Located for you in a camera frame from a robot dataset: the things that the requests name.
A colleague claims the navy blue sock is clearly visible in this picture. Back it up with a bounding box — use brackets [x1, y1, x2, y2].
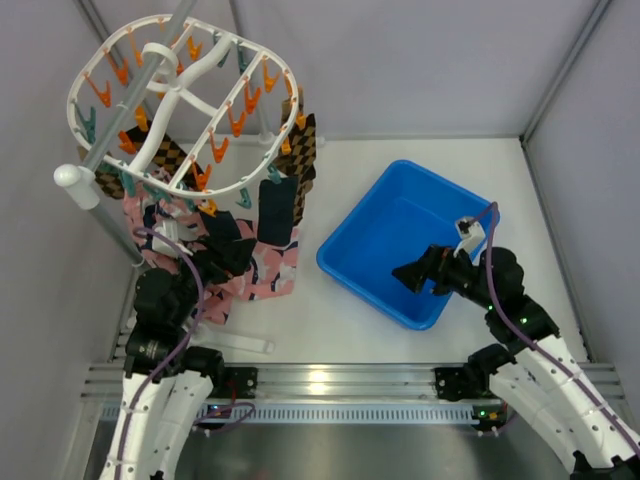
[257, 177, 298, 247]

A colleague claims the brown argyle sock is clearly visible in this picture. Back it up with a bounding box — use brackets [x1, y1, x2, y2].
[117, 121, 210, 196]
[95, 164, 124, 200]
[274, 99, 317, 226]

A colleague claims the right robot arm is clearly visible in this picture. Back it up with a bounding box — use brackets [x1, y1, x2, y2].
[392, 245, 639, 479]

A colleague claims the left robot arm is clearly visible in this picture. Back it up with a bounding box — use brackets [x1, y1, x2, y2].
[100, 227, 256, 479]

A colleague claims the white round clip hanger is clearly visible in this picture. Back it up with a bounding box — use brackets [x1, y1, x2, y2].
[66, 14, 301, 200]

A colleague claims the pink patterned cloth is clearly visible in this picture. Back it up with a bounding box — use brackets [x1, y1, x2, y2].
[122, 190, 300, 325]

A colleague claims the blue plastic bin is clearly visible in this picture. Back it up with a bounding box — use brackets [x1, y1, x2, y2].
[316, 160, 490, 331]

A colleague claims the grey metal hanging rod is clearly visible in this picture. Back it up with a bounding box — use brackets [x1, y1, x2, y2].
[84, 0, 197, 171]

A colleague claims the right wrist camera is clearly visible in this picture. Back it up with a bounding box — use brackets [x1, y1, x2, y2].
[454, 216, 486, 256]

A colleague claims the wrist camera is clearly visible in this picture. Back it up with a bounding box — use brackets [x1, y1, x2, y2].
[454, 216, 486, 256]
[151, 220, 197, 258]

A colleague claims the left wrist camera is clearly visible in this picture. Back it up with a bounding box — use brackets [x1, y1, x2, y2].
[151, 220, 197, 258]

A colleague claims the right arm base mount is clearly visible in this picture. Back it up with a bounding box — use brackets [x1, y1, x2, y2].
[434, 366, 494, 402]

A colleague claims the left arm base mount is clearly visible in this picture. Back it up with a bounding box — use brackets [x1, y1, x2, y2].
[218, 367, 259, 400]

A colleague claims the white slotted cable duct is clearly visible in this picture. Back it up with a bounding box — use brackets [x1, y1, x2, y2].
[196, 403, 479, 425]

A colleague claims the white rack stand post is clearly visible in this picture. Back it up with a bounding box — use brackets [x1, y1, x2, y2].
[53, 164, 144, 267]

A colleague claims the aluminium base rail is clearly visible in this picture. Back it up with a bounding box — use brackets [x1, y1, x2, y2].
[80, 362, 625, 403]

